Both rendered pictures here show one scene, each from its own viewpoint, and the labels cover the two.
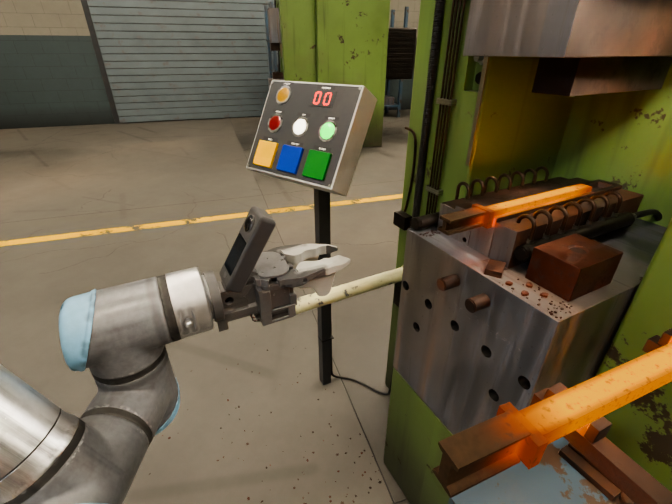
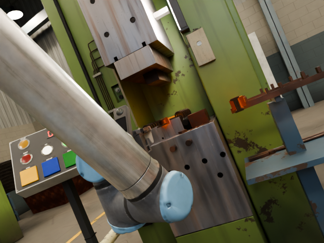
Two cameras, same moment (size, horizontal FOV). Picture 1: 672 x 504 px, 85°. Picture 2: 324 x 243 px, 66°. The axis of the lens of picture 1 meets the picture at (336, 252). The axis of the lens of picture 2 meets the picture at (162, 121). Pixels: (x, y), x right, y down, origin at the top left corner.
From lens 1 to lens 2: 0.68 m
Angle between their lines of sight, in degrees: 54
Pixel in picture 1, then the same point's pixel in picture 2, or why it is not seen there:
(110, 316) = not seen: hidden behind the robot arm
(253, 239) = (127, 113)
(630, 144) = (174, 103)
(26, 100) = not seen: outside the picture
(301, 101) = (39, 140)
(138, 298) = not seen: hidden behind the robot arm
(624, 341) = (227, 134)
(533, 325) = (209, 130)
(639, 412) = (249, 151)
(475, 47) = (124, 75)
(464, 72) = (114, 97)
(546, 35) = (147, 60)
